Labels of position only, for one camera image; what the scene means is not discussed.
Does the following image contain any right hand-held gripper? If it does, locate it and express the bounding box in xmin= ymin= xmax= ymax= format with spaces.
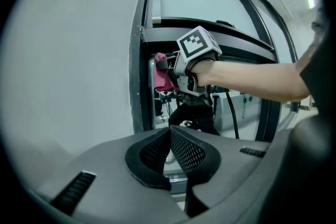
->
xmin=156 ymin=25 xmax=223 ymax=97

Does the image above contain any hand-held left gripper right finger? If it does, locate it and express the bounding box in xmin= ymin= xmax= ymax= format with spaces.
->
xmin=170 ymin=124 xmax=272 ymax=218

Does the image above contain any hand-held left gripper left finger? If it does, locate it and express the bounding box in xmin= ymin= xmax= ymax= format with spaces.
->
xmin=34 ymin=125 xmax=186 ymax=224

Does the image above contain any pink cloth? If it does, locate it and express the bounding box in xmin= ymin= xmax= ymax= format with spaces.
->
xmin=153 ymin=52 xmax=180 ymax=92

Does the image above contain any person's right forearm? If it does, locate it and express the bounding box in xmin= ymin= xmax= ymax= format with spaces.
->
xmin=214 ymin=60 xmax=313 ymax=103

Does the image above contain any person's right hand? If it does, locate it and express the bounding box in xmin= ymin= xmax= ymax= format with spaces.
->
xmin=188 ymin=60 xmax=220 ymax=88

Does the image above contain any black framed glass door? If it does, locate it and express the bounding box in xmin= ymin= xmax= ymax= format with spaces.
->
xmin=128 ymin=0 xmax=300 ymax=145

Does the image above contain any frosted glass pane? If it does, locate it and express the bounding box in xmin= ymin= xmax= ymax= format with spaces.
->
xmin=157 ymin=0 xmax=261 ymax=38

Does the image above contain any tall frosted glass panel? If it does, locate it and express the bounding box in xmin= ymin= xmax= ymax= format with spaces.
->
xmin=250 ymin=1 xmax=299 ymax=63

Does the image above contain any person's dark shirt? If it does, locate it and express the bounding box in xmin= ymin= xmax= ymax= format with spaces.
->
xmin=299 ymin=5 xmax=332 ymax=124

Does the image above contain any thick black gripper cable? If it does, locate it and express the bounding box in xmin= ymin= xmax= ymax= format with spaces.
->
xmin=223 ymin=88 xmax=240 ymax=140

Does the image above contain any black window handle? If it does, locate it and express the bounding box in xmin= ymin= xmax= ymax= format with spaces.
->
xmin=214 ymin=19 xmax=236 ymax=28

